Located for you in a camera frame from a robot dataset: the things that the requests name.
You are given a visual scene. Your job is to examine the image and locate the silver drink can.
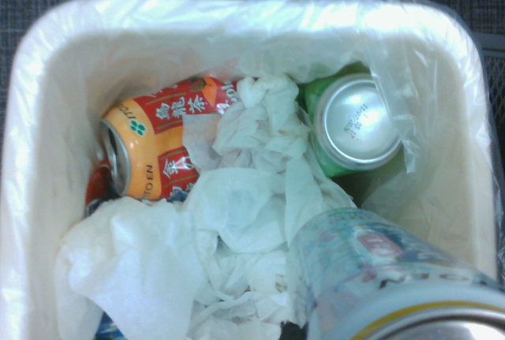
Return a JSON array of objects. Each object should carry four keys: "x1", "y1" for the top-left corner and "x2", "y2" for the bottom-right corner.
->
[{"x1": 290, "y1": 207, "x2": 505, "y2": 340}]

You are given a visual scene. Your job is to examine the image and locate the orange red tea can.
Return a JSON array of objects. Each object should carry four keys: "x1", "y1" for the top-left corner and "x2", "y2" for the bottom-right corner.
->
[{"x1": 97, "y1": 74, "x2": 242, "y2": 204}]

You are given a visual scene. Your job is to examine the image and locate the green drink can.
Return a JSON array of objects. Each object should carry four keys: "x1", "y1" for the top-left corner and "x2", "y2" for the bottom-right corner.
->
[{"x1": 301, "y1": 61, "x2": 408, "y2": 178}]

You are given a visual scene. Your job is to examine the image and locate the clear plastic bin liner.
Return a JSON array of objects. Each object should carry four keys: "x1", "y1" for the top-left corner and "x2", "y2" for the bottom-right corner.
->
[{"x1": 6, "y1": 0, "x2": 505, "y2": 246}]

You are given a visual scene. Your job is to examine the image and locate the red drink can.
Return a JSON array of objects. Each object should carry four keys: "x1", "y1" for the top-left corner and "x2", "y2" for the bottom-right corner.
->
[{"x1": 84, "y1": 158, "x2": 122, "y2": 219}]

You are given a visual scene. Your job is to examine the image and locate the white trash bin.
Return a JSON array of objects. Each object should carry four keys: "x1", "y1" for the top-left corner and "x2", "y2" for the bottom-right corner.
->
[{"x1": 0, "y1": 0, "x2": 503, "y2": 340}]

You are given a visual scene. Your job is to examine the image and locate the crumpled white tissue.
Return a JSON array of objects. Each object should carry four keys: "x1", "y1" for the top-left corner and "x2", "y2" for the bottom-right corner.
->
[
  {"x1": 54, "y1": 196, "x2": 212, "y2": 340},
  {"x1": 180, "y1": 74, "x2": 358, "y2": 339}
]

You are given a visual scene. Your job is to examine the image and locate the blue wrapper scrap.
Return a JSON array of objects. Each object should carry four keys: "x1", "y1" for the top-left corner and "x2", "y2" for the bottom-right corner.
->
[{"x1": 93, "y1": 311, "x2": 125, "y2": 340}]

